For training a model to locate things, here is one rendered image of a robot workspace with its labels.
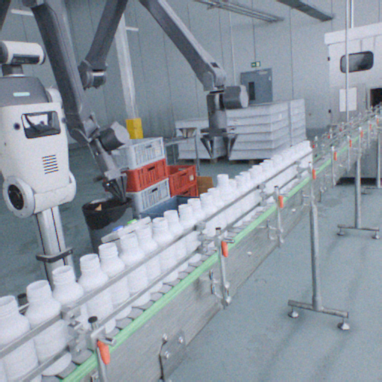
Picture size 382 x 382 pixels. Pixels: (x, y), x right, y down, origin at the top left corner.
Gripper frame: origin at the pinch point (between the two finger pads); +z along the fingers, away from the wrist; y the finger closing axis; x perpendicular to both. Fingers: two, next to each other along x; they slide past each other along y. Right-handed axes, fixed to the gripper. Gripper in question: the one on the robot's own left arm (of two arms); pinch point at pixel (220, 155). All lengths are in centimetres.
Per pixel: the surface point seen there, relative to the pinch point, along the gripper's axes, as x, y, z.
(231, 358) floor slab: -53, 33, 126
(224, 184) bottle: 1.2, -1.4, 9.5
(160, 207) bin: -39, 59, 34
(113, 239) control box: 37.4, 15.5, 16.8
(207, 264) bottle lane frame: 23.2, -5.5, 27.3
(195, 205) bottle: 19.2, -0.7, 11.3
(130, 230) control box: 33.1, 13.0, 15.3
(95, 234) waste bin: -97, 182, 85
